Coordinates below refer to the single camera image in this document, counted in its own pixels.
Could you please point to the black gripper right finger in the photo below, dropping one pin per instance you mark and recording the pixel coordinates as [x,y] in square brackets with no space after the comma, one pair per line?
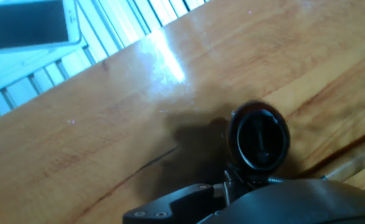
[258,182]

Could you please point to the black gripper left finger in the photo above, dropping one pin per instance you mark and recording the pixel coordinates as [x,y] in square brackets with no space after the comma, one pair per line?
[182,205]

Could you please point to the glossy wooden board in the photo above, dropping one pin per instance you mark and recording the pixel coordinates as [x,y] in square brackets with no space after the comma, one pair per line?
[76,155]

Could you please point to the white paper sheet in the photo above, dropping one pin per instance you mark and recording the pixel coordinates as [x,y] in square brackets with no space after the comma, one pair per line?
[14,68]

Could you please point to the white smartphone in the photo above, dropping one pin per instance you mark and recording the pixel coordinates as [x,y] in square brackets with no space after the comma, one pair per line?
[26,25]

